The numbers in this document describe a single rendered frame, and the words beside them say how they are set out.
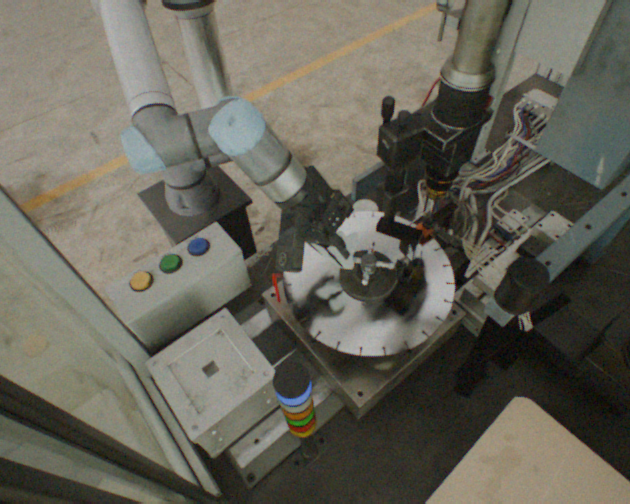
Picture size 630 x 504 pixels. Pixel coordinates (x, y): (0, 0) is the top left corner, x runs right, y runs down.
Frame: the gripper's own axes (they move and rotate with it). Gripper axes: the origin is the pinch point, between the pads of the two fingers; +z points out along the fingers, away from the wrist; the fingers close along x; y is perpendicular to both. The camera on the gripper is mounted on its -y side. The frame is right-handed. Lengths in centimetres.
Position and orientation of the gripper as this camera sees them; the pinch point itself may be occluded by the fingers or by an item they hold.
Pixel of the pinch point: (345, 267)
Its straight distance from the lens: 81.8
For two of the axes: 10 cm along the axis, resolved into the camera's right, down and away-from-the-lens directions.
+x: -6.7, -1.2, 7.3
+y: 5.0, -8.0, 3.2
